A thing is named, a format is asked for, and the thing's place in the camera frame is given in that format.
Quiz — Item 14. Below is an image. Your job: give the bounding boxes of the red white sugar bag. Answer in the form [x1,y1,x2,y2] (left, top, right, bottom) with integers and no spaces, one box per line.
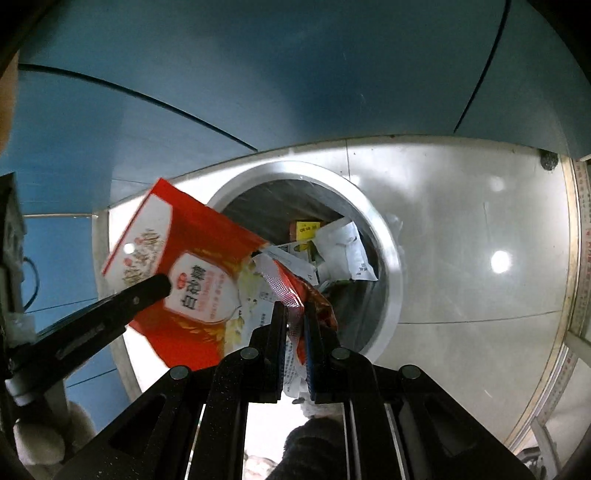
[102,179,338,374]

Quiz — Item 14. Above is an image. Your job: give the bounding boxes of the white round trash bin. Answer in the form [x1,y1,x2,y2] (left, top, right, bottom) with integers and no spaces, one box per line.
[207,161,404,360]

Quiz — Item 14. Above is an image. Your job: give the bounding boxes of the blue kitchen cabinet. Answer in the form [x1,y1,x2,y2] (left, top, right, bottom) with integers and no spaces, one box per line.
[1,1,590,439]

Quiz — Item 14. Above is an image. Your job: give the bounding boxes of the gloved left hand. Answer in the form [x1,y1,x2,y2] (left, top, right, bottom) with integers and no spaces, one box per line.
[13,401,96,479]

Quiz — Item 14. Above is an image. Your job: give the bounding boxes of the black trouser legs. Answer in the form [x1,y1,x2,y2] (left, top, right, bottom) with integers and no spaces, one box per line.
[267,417,348,480]

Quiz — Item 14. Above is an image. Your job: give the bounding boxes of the white pouch in bin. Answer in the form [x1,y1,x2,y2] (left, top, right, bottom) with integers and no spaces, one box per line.
[312,217,378,282]

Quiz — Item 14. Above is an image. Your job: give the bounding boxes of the white box in bin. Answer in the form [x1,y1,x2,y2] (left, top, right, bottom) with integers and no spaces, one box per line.
[262,243,320,286]

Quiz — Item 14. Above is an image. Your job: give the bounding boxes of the yellow box in bin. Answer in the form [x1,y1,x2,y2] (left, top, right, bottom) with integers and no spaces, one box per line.
[290,221,322,242]

